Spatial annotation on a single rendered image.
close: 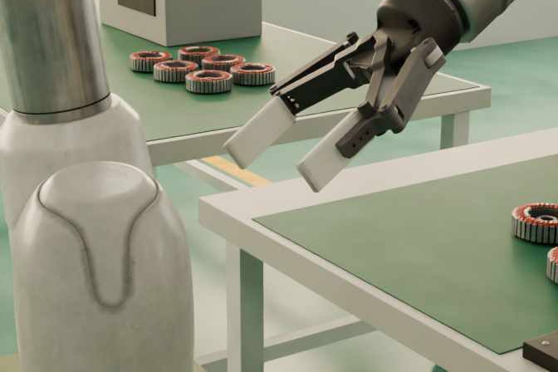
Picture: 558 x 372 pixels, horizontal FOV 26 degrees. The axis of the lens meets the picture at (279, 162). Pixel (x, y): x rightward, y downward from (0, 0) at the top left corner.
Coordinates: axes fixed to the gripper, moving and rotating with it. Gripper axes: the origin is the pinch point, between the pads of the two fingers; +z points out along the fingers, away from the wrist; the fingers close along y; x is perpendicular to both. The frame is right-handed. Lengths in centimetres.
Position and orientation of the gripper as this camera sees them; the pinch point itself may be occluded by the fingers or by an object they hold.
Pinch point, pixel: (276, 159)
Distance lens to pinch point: 103.7
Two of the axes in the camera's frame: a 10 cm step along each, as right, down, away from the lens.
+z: -7.0, 6.6, -2.7
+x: -5.4, -7.4, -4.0
